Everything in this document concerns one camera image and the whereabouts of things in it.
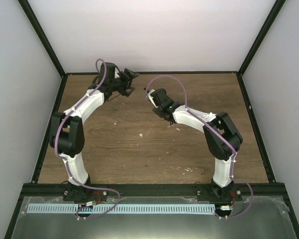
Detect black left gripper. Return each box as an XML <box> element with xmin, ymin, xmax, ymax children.
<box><xmin>109</xmin><ymin>69</ymin><xmax>139</xmax><ymax>97</ymax></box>

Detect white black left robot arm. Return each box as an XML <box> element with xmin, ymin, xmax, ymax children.
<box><xmin>49</xmin><ymin>59</ymin><xmax>139</xmax><ymax>201</ymax></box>

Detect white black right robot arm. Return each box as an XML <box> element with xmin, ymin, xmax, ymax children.
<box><xmin>147</xmin><ymin>89</ymin><xmax>243</xmax><ymax>201</ymax></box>

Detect clear plastic front sheet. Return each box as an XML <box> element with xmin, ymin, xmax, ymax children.
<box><xmin>11</xmin><ymin>196</ymin><xmax>297</xmax><ymax>239</ymax></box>

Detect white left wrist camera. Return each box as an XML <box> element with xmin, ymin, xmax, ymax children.
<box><xmin>114</xmin><ymin>71</ymin><xmax>121</xmax><ymax>79</ymax></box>

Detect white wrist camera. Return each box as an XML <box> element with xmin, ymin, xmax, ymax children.
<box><xmin>147</xmin><ymin>89</ymin><xmax>156</xmax><ymax>107</ymax></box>
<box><xmin>114</xmin><ymin>71</ymin><xmax>121</xmax><ymax>79</ymax></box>

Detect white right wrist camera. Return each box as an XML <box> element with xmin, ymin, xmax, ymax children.
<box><xmin>147</xmin><ymin>89</ymin><xmax>156</xmax><ymax>107</ymax></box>

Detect light blue slotted cable duct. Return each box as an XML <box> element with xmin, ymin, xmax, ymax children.
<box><xmin>26</xmin><ymin>203</ymin><xmax>215</xmax><ymax>215</ymax></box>

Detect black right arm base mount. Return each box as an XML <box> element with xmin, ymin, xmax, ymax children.
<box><xmin>194</xmin><ymin>182</ymin><xmax>242</xmax><ymax>202</ymax></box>

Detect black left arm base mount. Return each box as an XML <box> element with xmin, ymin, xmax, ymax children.
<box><xmin>63</xmin><ymin>181</ymin><xmax>107</xmax><ymax>203</ymax></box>

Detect black aluminium front rail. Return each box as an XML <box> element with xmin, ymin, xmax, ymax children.
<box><xmin>19</xmin><ymin>183</ymin><xmax>287</xmax><ymax>200</ymax></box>

